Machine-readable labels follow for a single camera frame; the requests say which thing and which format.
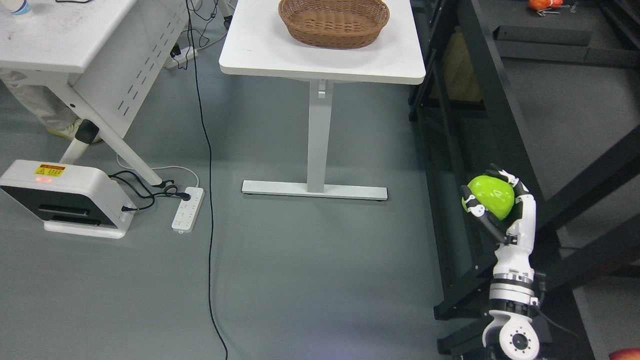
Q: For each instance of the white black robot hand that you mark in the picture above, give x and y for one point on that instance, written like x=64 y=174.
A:
x=515 y=235

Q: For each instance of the white perforated side desk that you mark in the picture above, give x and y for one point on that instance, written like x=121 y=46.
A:
x=101 y=58

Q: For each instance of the orange toy on shelf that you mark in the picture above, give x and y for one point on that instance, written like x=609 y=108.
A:
x=541 y=5

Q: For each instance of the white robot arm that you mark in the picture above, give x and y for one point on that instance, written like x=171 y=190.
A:
x=512 y=301

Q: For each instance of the green apple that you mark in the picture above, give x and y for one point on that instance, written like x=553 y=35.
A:
x=495 y=194

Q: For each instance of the white standing desk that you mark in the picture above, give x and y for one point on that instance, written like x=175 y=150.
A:
x=258 y=44

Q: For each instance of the white power strip near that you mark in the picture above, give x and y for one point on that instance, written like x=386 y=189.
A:
x=188 y=210

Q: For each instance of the white power strip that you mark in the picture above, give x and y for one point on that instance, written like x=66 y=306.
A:
x=188 y=210
x=178 y=60

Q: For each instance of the brown wicker basket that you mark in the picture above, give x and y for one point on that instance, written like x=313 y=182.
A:
x=334 y=24

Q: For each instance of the black metal shelf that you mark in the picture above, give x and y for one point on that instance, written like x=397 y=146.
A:
x=553 y=99

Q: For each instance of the white power strip far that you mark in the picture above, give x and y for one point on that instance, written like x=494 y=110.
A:
x=178 y=60

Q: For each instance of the white box appliance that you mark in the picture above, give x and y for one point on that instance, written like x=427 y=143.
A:
x=70 y=199

